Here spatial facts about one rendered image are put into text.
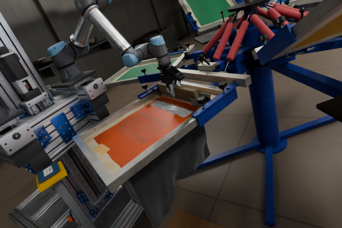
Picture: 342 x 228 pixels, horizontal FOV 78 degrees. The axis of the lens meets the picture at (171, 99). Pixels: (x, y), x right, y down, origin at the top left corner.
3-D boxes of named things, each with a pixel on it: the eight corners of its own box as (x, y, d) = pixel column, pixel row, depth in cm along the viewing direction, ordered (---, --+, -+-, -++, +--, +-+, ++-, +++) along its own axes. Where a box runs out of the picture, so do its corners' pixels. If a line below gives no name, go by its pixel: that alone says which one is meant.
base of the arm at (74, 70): (57, 83, 141) (49, 69, 137) (75, 74, 151) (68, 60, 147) (69, 82, 132) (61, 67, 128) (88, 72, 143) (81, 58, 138)
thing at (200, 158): (159, 227, 108) (127, 168, 91) (155, 223, 111) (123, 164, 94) (217, 170, 129) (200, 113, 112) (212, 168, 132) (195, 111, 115)
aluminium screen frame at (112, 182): (110, 193, 80) (106, 186, 79) (75, 142, 126) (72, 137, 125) (236, 95, 116) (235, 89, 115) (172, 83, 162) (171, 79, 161)
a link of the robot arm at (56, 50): (52, 68, 136) (40, 49, 130) (68, 61, 146) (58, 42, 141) (63, 66, 130) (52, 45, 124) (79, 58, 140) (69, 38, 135)
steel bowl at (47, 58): (51, 61, 448) (48, 55, 442) (60, 59, 425) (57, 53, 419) (34, 69, 421) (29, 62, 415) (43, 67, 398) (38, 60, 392)
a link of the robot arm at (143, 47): (127, 50, 119) (143, 46, 113) (138, 43, 127) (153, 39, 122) (133, 62, 122) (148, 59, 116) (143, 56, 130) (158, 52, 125)
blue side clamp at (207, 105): (200, 127, 102) (196, 115, 99) (193, 124, 106) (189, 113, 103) (237, 97, 116) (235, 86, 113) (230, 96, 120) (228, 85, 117)
